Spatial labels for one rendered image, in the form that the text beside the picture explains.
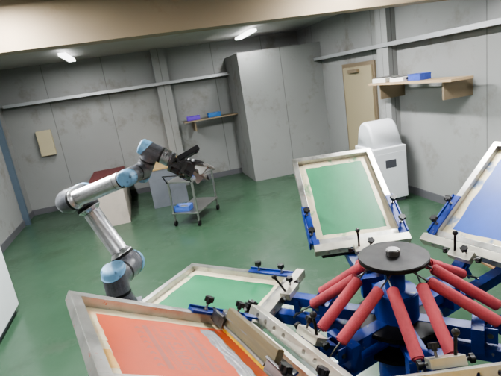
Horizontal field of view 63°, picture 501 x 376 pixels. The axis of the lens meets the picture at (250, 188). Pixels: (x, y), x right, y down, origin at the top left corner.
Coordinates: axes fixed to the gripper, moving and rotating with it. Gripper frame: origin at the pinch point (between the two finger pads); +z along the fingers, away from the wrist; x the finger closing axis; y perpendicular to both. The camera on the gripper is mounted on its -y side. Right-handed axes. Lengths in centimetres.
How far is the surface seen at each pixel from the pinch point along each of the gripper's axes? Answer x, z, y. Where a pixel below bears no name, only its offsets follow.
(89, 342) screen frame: 51, -13, 81
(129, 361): 47, -1, 82
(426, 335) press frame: 16, 111, 34
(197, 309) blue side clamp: 1, 17, 58
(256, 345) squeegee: 28, 38, 64
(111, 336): 35, -9, 78
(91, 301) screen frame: 17, -21, 71
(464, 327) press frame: 20, 125, 25
